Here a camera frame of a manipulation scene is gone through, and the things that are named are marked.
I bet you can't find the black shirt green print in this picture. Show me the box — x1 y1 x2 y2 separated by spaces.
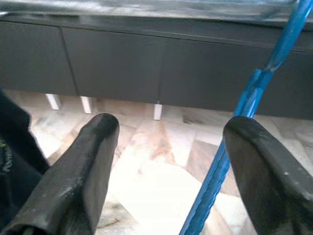
0 89 51 221

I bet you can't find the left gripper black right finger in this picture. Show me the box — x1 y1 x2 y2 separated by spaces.
224 116 313 235

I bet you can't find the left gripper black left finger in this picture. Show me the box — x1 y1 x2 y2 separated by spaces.
0 113 120 235

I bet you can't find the black television console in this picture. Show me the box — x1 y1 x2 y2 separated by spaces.
0 14 313 120

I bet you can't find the blue plastic hanger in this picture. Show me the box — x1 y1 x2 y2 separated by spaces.
178 0 313 235

